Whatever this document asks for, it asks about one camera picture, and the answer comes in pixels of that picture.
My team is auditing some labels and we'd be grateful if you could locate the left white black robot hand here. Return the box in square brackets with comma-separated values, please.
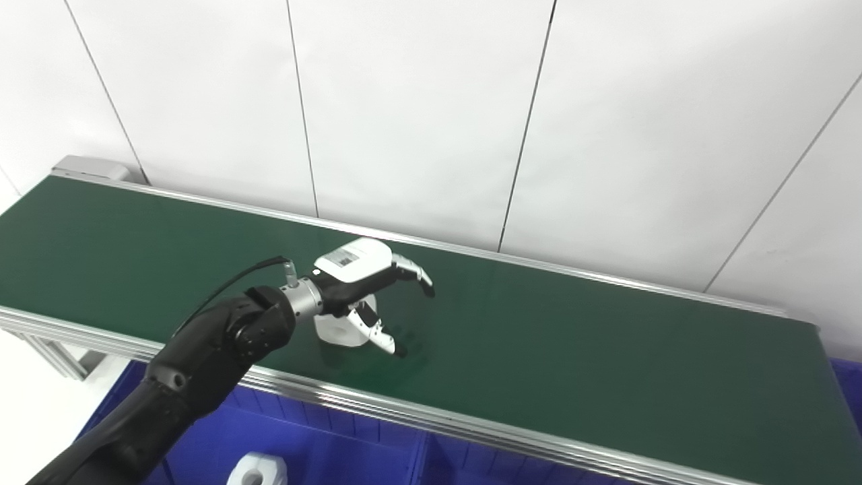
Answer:
[311, 237, 436, 358]

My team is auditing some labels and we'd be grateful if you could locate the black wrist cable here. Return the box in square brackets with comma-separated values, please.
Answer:
[172, 256, 297, 337]

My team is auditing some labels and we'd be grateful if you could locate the white block part with holes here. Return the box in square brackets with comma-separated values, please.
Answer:
[227, 452, 288, 485]
[314, 294, 379, 348]

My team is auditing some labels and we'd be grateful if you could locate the green conveyor belt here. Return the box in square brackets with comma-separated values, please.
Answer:
[0, 176, 862, 485]
[0, 155, 819, 485]

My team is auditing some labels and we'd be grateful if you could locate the blue plastic bin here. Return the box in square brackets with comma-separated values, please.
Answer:
[830, 357, 862, 432]
[419, 432, 640, 485]
[77, 361, 429, 485]

